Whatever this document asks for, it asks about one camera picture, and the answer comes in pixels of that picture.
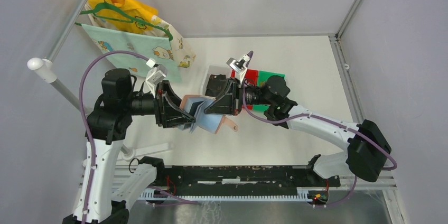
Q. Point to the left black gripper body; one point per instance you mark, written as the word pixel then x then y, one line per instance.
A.
pixel 159 102

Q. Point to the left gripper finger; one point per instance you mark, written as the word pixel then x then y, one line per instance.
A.
pixel 174 116
pixel 168 91

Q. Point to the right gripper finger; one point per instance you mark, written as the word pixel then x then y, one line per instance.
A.
pixel 223 105
pixel 230 88

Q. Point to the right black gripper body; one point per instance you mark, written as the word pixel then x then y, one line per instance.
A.
pixel 238 95

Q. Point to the tan leather card holder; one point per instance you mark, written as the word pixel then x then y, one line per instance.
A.
pixel 195 105

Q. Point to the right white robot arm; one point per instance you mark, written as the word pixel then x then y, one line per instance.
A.
pixel 364 149

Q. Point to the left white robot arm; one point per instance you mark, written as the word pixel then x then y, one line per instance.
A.
pixel 106 129

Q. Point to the red plastic bin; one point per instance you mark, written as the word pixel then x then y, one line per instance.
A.
pixel 252 77

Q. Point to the white plastic bin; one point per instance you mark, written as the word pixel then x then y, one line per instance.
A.
pixel 214 69

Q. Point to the green plastic bin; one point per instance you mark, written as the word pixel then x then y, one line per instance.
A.
pixel 263 76

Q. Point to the cream patterned cloth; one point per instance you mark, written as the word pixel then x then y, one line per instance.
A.
pixel 180 51

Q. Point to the light green patterned cloth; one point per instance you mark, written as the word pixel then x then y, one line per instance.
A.
pixel 112 40

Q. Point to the green clothes hanger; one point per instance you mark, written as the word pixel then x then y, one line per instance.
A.
pixel 128 19

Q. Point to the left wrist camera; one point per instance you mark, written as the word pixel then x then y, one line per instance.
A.
pixel 156 74

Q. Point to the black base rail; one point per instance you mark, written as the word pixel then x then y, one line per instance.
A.
pixel 241 180

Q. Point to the white cable duct strip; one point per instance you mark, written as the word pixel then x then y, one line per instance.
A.
pixel 300 196

